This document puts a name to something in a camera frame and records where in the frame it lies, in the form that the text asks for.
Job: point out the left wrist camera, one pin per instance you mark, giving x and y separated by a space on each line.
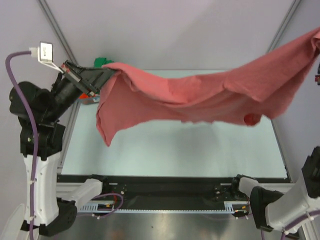
45 55

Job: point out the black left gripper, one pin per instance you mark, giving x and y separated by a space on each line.
89 79

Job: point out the orange t shirt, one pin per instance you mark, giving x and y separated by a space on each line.
83 96

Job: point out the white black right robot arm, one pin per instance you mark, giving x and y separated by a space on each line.
284 212

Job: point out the clear blue plastic bin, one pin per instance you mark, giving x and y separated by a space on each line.
86 100

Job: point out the green t shirt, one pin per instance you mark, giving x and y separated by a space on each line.
101 61

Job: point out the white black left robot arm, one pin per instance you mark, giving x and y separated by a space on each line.
41 143

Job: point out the aluminium frame rail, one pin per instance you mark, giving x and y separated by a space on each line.
70 191

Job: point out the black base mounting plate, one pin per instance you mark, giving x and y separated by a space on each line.
167 191

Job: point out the white slotted cable duct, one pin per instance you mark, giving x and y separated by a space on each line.
225 207

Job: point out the pink polo shirt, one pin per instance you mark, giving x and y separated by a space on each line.
265 86

